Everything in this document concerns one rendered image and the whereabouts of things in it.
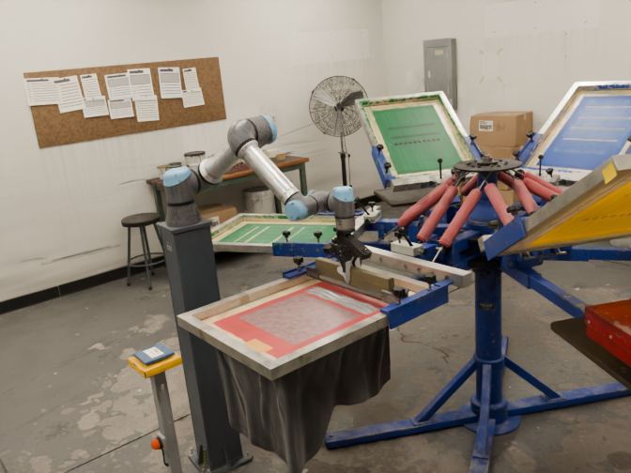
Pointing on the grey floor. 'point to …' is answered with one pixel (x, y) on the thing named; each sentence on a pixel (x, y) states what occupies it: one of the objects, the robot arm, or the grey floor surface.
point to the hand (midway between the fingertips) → (352, 279)
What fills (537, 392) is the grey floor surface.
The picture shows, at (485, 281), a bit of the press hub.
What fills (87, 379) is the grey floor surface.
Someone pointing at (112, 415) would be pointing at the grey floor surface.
